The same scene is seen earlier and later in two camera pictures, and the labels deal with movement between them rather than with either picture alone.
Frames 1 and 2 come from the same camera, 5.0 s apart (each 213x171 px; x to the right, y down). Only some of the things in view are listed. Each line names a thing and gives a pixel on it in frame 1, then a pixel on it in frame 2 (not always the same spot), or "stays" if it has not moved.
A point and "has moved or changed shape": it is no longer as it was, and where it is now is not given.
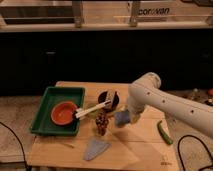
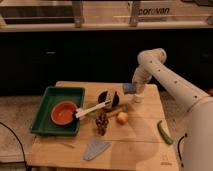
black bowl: (109, 95) stays
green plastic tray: (43, 124) stays
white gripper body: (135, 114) -> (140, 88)
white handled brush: (92, 108) stays
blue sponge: (122, 117) has moved or changed shape
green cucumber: (163, 133) stays
